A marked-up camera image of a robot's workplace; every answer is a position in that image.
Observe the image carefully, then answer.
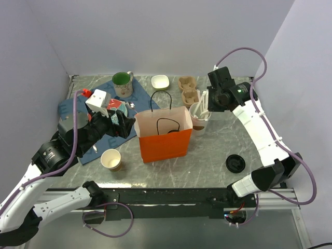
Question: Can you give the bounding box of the white cup holding stirrers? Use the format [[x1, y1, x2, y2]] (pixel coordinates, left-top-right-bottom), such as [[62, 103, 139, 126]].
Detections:
[[189, 103, 212, 136]]

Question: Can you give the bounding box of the metal fork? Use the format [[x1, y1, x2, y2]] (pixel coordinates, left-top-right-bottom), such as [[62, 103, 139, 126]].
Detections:
[[92, 145, 98, 153]]

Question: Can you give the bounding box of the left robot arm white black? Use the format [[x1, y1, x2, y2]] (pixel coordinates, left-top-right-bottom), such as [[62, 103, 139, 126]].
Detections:
[[1, 110, 135, 248]]

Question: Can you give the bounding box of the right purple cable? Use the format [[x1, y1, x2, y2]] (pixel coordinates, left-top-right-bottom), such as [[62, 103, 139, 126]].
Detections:
[[214, 47, 317, 205]]

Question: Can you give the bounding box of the orange paper bag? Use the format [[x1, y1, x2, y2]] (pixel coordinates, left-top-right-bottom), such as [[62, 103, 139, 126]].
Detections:
[[134, 102, 193, 163]]

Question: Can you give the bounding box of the wrapped white stirrers bundle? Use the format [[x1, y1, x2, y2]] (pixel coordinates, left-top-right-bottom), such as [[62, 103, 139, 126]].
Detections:
[[193, 90, 210, 120]]

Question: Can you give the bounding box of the metal spoon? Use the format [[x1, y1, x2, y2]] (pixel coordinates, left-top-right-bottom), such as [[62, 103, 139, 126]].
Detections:
[[126, 101, 136, 112]]

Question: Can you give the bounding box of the small white green bowl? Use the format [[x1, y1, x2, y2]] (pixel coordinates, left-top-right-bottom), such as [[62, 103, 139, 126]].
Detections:
[[151, 75, 170, 90]]

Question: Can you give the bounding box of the red blue floral plate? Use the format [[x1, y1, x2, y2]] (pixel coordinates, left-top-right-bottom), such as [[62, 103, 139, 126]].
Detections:
[[87, 98, 128, 122]]

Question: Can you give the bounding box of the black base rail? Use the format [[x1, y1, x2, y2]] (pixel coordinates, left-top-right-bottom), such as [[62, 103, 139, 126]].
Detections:
[[100, 188, 256, 219]]

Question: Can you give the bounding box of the green inside ceramic mug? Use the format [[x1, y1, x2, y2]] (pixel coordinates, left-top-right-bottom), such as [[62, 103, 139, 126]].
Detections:
[[112, 71, 134, 98]]

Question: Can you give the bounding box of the brown paper cup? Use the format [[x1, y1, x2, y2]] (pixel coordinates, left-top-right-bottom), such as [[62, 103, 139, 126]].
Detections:
[[100, 149, 122, 172]]

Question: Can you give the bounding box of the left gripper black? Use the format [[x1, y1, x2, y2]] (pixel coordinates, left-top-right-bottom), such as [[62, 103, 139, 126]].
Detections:
[[77, 107, 136, 155]]

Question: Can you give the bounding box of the aluminium frame rail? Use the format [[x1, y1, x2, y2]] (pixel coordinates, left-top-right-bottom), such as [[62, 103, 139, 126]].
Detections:
[[258, 188, 300, 210]]

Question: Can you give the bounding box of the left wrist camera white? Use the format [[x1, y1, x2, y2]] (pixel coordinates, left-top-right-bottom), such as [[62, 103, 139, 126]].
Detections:
[[82, 89, 111, 118]]

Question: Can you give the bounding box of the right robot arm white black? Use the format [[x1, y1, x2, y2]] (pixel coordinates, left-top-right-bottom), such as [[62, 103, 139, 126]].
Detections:
[[207, 67, 301, 207]]

